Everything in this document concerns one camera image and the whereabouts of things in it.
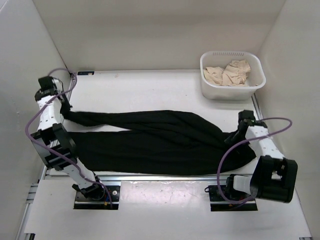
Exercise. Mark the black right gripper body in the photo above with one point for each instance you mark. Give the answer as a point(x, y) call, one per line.
point(234, 137)

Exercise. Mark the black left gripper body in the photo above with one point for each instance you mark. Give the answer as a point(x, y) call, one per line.
point(65, 101)

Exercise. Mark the black trousers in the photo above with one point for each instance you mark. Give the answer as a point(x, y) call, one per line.
point(160, 142)

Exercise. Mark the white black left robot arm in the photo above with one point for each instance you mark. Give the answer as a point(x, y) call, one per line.
point(54, 144)

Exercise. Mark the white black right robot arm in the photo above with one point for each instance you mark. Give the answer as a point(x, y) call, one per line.
point(274, 176)

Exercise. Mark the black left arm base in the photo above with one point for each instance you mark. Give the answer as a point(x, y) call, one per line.
point(99, 199)

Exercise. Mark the beige trousers in basket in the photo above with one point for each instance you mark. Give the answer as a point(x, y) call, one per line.
point(235, 74)

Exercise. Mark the white plastic basket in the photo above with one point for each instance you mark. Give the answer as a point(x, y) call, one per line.
point(255, 81)

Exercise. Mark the aluminium frame rail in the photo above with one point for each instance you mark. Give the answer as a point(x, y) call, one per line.
point(32, 190)

